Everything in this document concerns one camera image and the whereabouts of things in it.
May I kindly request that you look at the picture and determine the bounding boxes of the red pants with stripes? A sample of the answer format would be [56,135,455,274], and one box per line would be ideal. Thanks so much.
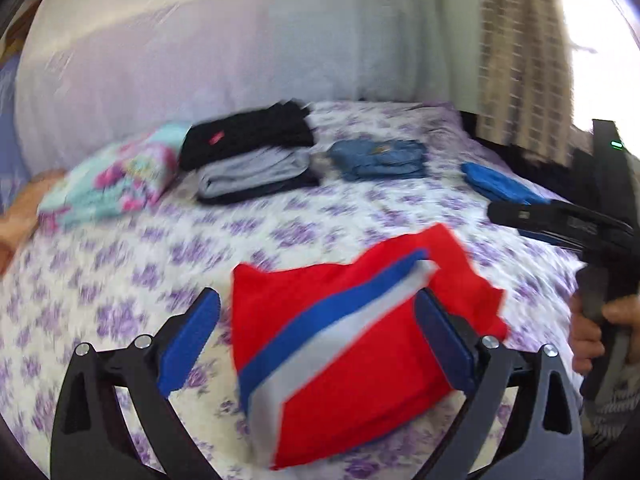
[231,224,508,469]

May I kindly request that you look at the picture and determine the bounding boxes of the grey sleeved right forearm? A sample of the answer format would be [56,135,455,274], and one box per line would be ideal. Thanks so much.
[581,358,640,480]

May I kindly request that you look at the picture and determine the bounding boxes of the person's right hand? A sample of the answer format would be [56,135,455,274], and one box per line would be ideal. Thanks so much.
[568,292,639,375]

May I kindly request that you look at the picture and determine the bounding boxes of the blue garment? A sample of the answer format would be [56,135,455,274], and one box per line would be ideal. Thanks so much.
[459,160,574,248]

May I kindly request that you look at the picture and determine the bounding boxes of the brick pattern curtain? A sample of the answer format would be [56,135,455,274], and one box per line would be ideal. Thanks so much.
[476,0,573,166]

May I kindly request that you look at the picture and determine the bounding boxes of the brown pillow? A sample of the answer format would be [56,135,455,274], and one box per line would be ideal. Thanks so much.
[0,169,66,275]

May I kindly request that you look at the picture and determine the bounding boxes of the purple floral bedspread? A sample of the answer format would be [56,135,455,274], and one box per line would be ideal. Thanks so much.
[1,102,579,469]

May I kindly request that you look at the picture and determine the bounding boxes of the folded blue jeans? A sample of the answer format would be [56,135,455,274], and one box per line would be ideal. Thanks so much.
[328,139,427,182]

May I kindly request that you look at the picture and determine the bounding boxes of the folded floral turquoise quilt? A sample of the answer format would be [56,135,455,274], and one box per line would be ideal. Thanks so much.
[38,122,191,231]

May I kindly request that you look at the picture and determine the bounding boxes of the folded grey garment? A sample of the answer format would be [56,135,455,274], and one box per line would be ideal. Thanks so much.
[198,146,311,200]

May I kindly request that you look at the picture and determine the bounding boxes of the folded black garment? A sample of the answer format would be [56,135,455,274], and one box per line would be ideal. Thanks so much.
[179,101,314,172]

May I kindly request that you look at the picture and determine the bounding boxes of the white lace headboard cover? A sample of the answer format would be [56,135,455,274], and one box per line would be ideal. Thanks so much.
[14,0,451,172]

